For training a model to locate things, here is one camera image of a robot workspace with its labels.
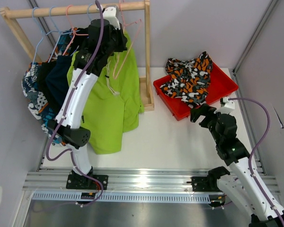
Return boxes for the pink wire hanger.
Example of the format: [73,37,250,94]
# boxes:
[112,0,142,79]
[62,5,88,56]

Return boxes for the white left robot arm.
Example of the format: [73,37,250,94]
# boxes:
[48,19,127,189]

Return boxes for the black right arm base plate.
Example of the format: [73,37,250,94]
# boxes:
[187,176,222,192]

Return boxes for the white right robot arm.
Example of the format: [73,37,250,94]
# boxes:
[190,104,284,227]

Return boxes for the slotted white cable duct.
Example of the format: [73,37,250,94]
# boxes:
[32,191,223,204]

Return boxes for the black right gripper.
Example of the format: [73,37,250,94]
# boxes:
[189,104,222,144]

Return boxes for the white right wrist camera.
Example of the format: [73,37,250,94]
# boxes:
[214,97,235,114]

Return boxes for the aluminium mounting rail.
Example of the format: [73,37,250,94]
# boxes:
[22,168,281,195]

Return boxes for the orange camouflage shorts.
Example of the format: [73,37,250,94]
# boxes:
[160,51,213,108]

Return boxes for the navy blue shorts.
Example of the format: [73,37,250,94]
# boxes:
[45,55,72,113]

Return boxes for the red plastic tray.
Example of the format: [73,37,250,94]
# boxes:
[153,63,239,121]

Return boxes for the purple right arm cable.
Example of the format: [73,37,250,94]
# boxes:
[210,97,284,225]

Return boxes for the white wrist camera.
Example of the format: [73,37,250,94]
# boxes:
[97,5,121,30]
[214,97,235,114]

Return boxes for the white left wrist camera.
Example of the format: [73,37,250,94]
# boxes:
[97,5,121,30]

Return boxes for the lime green shorts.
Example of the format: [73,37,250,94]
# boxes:
[80,34,144,155]

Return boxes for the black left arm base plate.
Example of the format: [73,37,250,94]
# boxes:
[66,171,108,190]

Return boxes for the pink wire hanger on rack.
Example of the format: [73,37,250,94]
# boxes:
[62,5,88,56]

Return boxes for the wooden clothes rack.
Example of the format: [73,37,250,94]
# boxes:
[0,0,154,111]

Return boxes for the teal patterned shorts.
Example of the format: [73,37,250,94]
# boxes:
[22,29,72,137]

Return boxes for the black shorts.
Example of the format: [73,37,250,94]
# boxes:
[36,26,90,112]

